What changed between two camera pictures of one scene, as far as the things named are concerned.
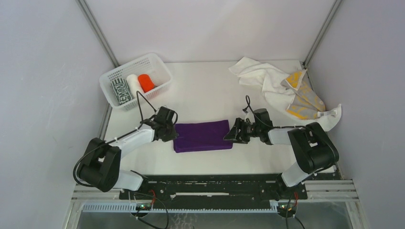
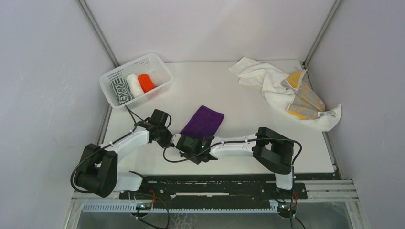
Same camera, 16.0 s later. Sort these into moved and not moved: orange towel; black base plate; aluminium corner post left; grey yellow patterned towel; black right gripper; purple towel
Moved: black right gripper; purple towel
Not moved: black base plate; orange towel; aluminium corner post left; grey yellow patterned towel
